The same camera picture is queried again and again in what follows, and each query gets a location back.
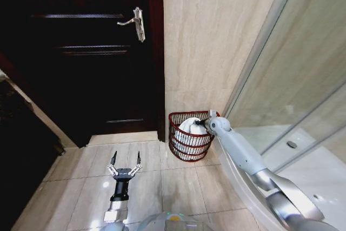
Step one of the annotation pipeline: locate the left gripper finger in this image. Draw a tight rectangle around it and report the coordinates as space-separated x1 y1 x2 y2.
129 150 142 177
106 150 119 177

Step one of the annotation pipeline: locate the white towel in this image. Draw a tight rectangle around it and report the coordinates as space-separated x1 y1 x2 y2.
175 117 215 159

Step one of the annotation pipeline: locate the red wicker hamper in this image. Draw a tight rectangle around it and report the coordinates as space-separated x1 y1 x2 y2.
168 110 222 163

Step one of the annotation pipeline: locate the white robot front shell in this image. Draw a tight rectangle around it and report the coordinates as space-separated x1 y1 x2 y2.
134 210 216 231

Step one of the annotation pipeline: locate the dark cabinet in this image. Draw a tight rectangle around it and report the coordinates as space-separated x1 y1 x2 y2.
0 52 66 231

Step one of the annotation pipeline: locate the dark wooden door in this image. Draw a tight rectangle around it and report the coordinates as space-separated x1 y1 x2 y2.
0 0 166 149

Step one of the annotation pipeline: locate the glass shower enclosure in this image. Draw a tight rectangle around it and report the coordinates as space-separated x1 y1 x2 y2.
221 0 346 174

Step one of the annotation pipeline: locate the silver door handle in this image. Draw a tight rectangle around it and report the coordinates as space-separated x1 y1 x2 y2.
116 6 147 43

